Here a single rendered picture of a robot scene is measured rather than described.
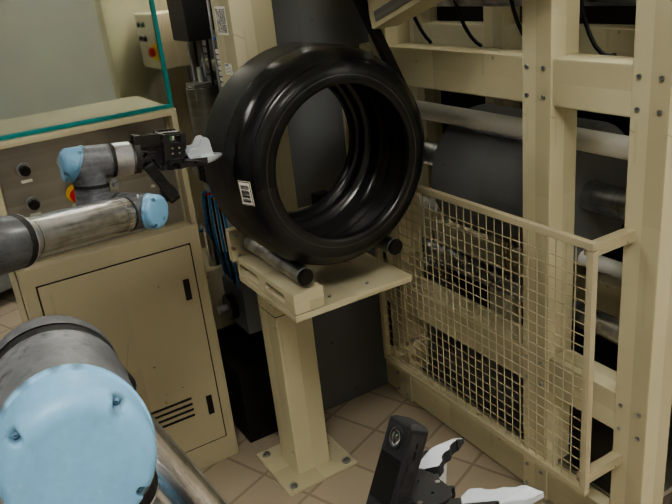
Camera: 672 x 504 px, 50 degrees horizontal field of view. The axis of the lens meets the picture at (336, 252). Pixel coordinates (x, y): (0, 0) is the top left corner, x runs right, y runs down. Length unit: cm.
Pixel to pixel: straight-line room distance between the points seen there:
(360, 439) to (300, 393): 40
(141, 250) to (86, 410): 176
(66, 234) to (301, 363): 118
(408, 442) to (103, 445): 35
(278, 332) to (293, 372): 16
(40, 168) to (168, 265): 48
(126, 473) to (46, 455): 6
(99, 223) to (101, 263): 84
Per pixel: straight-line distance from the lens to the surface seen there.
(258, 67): 179
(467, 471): 257
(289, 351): 234
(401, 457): 82
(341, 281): 201
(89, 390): 57
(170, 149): 167
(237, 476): 266
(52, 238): 137
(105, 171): 164
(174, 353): 246
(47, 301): 228
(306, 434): 252
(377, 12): 212
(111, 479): 59
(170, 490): 82
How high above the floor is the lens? 163
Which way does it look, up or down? 22 degrees down
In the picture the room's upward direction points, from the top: 6 degrees counter-clockwise
